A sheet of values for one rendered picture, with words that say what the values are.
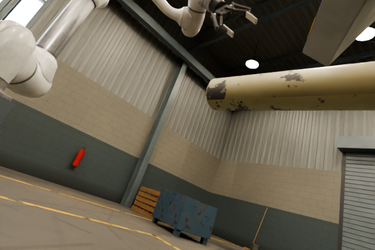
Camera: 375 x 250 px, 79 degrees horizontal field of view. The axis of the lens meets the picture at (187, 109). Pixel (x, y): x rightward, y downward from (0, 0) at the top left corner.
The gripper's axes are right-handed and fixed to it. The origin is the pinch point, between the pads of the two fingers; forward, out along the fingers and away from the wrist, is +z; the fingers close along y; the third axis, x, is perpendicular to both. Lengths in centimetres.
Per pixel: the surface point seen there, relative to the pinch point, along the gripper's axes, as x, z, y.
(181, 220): 402, 6, -84
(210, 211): 438, 23, -26
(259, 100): -49, 49, -49
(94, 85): 473, -460, -102
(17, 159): 437, -335, -342
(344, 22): -36, 41, -14
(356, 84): -54, 55, -45
